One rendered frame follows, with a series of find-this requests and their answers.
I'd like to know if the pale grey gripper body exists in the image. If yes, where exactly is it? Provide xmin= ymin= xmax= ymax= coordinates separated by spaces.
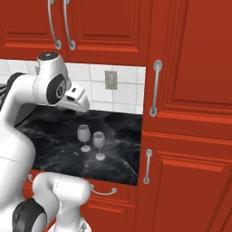
xmin=55 ymin=93 xmax=91 ymax=113

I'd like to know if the clear wine glass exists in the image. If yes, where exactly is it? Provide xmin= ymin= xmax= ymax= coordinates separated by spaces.
xmin=76 ymin=123 xmax=92 ymax=153
xmin=92 ymin=130 xmax=107 ymax=161

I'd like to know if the red drawer front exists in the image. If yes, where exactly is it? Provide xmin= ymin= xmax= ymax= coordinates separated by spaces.
xmin=79 ymin=177 xmax=140 ymax=210
xmin=22 ymin=169 xmax=42 ymax=200

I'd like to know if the red tall cupboard door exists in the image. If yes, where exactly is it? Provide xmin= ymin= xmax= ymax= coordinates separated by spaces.
xmin=136 ymin=130 xmax=232 ymax=232
xmin=141 ymin=0 xmax=232 ymax=140

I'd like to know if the grey wall socket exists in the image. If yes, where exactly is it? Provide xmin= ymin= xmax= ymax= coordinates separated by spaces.
xmin=104 ymin=70 xmax=118 ymax=91

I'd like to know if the long silver bar handle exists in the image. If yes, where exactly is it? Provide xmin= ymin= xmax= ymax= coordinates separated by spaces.
xmin=149 ymin=59 xmax=163 ymax=118

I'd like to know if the curved silver cupboard handle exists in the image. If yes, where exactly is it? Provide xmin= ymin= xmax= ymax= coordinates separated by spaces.
xmin=63 ymin=0 xmax=77 ymax=52
xmin=47 ymin=0 xmax=63 ymax=51

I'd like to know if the red wall cupboard door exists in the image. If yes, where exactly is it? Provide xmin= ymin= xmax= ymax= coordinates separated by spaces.
xmin=63 ymin=0 xmax=152 ymax=67
xmin=0 ymin=0 xmax=68 ymax=60

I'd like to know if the short silver bar handle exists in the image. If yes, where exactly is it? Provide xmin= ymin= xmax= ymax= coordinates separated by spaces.
xmin=142 ymin=148 xmax=154 ymax=186

